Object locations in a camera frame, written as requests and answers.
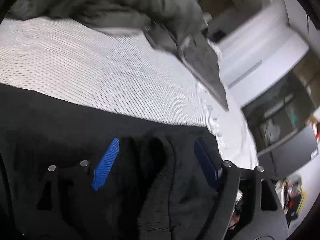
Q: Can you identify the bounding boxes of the glass door cabinet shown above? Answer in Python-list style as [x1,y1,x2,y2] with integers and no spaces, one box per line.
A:
[241,52,320,156]

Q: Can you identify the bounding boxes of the grey duvet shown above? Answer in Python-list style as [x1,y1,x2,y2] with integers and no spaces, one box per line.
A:
[8,0,228,109]

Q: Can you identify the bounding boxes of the white mesh mattress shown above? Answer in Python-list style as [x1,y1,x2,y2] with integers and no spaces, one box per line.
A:
[1,18,258,169]

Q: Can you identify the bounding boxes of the white wardrobe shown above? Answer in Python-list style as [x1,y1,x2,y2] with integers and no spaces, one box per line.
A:
[218,0,309,107]

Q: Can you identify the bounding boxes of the black pants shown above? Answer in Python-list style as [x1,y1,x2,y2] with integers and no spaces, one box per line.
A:
[1,85,237,239]

